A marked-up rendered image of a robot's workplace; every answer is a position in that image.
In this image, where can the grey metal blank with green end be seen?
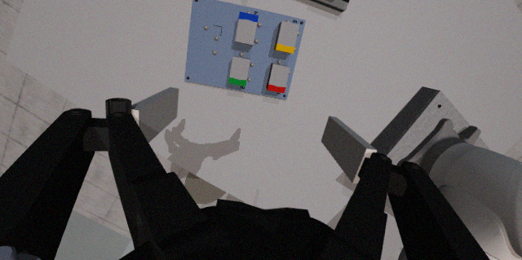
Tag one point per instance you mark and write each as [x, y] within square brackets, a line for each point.
[239, 71]

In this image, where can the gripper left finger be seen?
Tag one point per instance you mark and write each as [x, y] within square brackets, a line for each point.
[39, 190]

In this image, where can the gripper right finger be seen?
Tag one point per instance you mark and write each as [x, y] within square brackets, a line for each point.
[429, 227]

